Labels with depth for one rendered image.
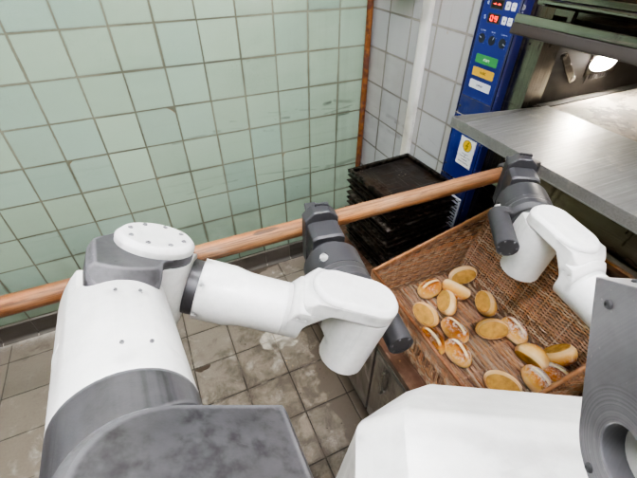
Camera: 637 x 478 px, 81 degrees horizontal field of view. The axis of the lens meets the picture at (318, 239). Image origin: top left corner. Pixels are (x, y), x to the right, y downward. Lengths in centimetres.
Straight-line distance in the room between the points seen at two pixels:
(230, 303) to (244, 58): 143
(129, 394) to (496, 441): 19
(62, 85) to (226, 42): 62
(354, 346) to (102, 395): 30
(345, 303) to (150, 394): 24
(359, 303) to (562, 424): 26
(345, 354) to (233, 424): 29
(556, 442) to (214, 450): 16
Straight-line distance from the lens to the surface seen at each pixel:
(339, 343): 48
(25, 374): 229
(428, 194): 74
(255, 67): 178
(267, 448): 22
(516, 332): 133
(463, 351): 121
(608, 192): 96
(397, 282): 136
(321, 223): 58
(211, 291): 43
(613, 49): 101
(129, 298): 34
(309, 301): 43
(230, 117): 181
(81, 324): 32
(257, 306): 44
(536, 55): 130
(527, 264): 69
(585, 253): 64
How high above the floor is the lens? 159
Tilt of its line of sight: 40 degrees down
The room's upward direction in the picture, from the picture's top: straight up
